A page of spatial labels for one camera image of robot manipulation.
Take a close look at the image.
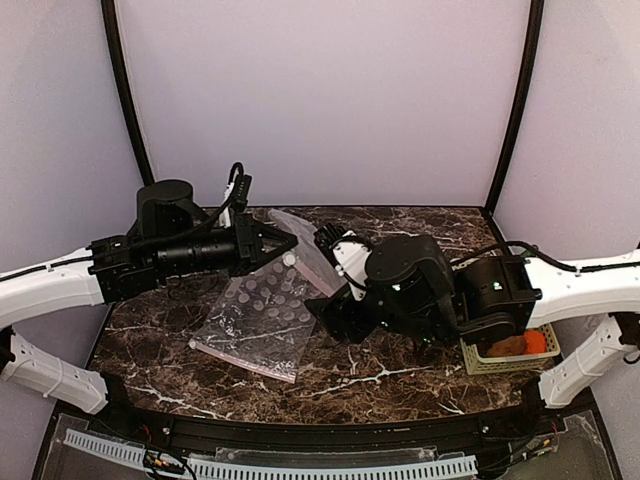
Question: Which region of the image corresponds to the dotted zip bag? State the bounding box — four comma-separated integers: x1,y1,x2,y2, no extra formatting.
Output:
268,209,346,297

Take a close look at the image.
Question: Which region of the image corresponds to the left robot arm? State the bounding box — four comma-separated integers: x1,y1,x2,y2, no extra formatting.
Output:
1,173,298,415

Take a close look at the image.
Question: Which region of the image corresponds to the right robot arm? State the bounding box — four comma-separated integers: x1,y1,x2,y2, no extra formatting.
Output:
306,225,639,409

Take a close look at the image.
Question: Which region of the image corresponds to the lower clear zip bag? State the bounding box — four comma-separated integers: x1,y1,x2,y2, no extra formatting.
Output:
189,251,319,384

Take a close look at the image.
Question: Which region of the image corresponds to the pale green perforated basket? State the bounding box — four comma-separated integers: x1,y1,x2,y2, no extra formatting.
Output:
460,324,561,375

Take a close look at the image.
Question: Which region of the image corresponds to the brown potato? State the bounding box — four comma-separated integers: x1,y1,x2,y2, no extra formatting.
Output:
486,335,527,358

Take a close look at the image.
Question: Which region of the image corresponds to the small orange tangerine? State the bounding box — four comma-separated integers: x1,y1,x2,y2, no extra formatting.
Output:
523,330,547,355

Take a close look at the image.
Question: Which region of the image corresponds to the small electronics board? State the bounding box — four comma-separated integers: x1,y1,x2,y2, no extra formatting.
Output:
142,450,186,479

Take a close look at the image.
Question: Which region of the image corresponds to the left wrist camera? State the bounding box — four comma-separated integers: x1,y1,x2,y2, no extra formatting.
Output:
219,162,253,228

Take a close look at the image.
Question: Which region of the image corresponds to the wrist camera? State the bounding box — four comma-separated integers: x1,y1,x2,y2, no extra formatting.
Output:
313,223,373,284
219,162,253,228

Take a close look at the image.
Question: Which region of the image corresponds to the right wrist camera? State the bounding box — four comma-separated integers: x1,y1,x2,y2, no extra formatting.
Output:
313,223,373,284

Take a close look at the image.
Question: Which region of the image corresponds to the black front rail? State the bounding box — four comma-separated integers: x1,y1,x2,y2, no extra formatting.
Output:
90,371,566,452

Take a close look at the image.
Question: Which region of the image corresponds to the white slotted cable duct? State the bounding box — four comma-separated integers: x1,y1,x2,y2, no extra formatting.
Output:
63,428,478,479

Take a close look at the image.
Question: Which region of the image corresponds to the left black frame post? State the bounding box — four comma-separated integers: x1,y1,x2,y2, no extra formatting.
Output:
100,0,155,186

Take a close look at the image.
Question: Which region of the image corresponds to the black frame post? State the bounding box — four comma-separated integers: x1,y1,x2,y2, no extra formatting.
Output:
483,0,545,217
100,0,155,186

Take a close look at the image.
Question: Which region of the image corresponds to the right black frame post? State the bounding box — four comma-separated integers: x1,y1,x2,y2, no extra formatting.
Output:
483,0,545,217

